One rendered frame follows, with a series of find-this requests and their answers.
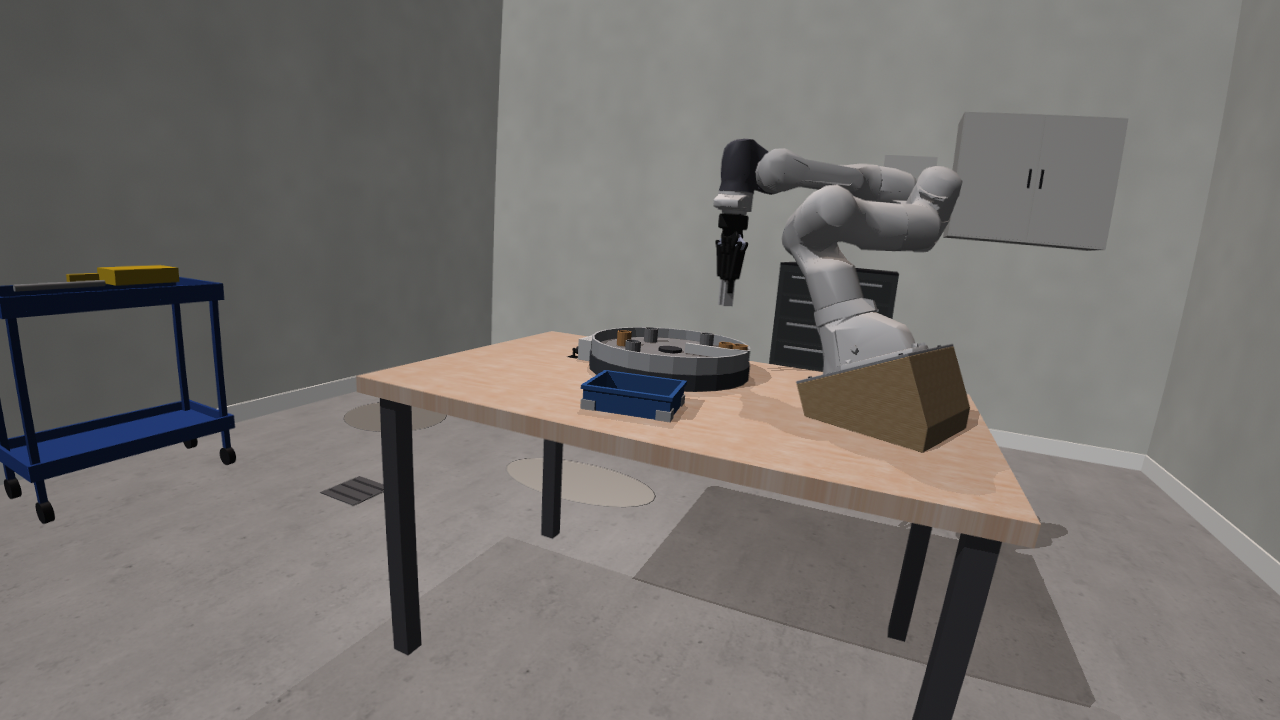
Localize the blue plastic crate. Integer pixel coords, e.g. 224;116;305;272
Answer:
580;370;687;421

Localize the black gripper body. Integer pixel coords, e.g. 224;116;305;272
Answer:
718;214;749;251

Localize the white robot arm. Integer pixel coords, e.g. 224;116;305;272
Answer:
714;138;963;374

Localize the grey round turning table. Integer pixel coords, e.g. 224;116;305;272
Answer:
567;327;750;392

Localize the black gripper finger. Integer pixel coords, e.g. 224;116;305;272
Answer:
722;234;748;306
716;236;727;305

